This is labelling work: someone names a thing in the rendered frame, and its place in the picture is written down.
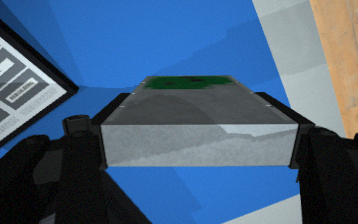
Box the black drive dock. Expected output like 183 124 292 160
39 170 152 224

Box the black-framed status screen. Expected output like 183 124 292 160
0 19 79 148

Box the blue mat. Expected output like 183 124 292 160
0 0 300 224

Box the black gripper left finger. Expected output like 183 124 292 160
0 93 130 224

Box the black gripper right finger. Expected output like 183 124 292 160
255 92 358 224

